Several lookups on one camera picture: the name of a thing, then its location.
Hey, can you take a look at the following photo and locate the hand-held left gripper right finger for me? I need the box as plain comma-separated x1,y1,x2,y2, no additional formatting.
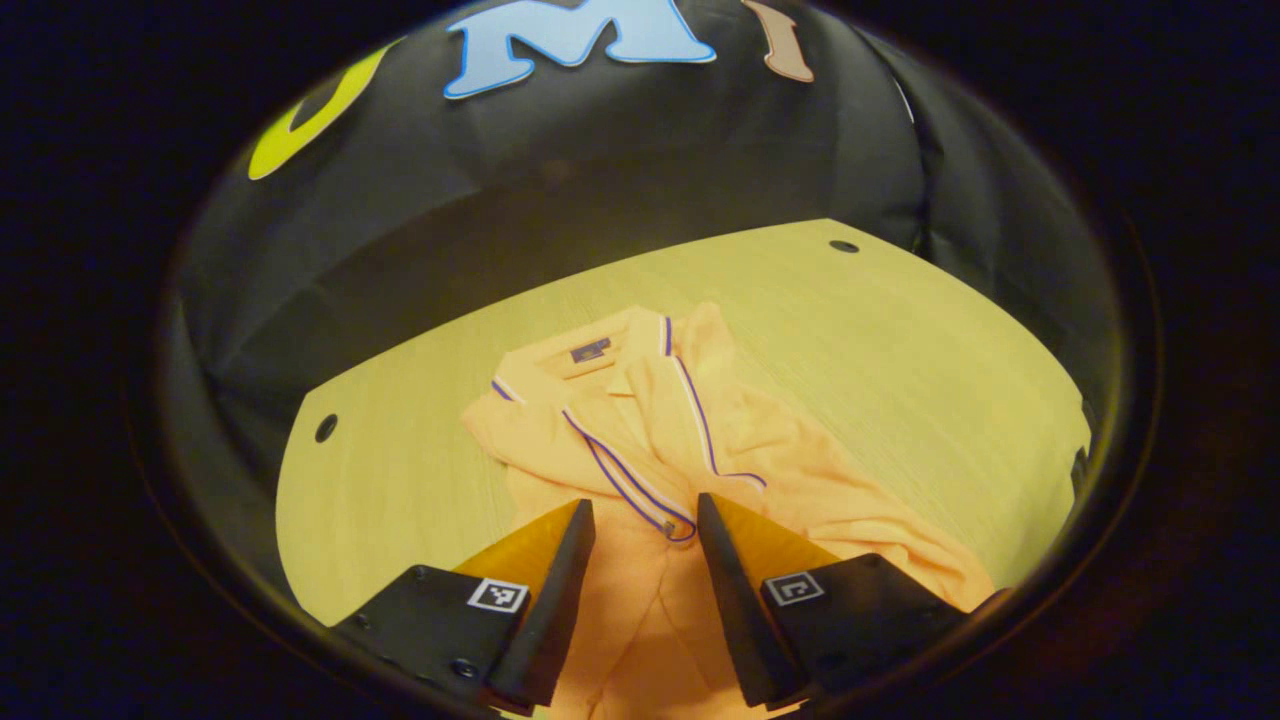
697,492,1011,711

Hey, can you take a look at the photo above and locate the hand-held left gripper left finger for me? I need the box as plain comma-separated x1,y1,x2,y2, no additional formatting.
330,499,596,716

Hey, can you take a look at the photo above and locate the orange polo T-shirt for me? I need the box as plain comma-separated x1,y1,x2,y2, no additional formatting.
462,302,996,720

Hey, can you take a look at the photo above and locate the black backdrop cloth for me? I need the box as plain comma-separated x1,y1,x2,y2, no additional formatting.
165,0,1121,601

